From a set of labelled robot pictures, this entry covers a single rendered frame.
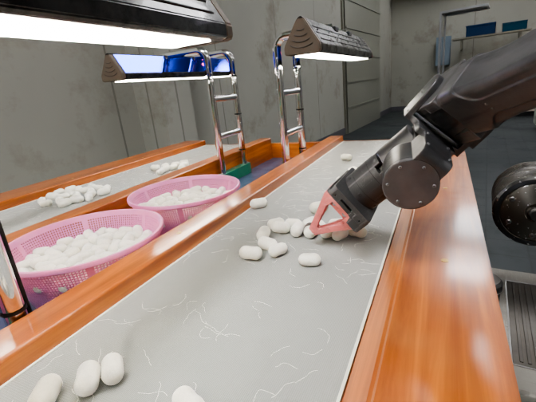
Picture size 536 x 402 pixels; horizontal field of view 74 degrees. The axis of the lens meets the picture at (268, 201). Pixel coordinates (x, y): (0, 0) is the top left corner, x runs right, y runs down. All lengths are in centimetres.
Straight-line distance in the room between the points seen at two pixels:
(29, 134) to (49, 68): 41
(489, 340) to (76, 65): 255
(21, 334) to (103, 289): 9
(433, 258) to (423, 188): 11
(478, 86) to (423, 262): 21
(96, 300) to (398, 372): 34
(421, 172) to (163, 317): 33
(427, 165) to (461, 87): 8
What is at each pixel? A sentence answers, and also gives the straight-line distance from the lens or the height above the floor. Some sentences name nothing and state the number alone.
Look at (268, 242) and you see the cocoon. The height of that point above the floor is 76.
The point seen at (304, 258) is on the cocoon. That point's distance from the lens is 50.
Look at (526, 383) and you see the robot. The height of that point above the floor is 47.
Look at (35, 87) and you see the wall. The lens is 250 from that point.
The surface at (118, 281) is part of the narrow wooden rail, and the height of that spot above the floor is 76.
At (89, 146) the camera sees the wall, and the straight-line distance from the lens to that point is 263.
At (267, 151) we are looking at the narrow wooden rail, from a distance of 158.
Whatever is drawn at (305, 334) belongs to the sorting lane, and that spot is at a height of 74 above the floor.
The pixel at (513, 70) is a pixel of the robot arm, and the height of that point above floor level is 98.
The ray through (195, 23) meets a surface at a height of 105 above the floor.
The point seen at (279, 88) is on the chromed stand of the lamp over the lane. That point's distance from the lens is 108.
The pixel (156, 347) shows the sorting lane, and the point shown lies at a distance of 41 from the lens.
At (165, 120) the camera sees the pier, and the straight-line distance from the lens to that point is 269.
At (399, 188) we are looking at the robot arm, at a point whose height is 87.
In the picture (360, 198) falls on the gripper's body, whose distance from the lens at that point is 49.
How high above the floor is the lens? 98
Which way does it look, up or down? 18 degrees down
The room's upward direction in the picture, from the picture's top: 6 degrees counter-clockwise
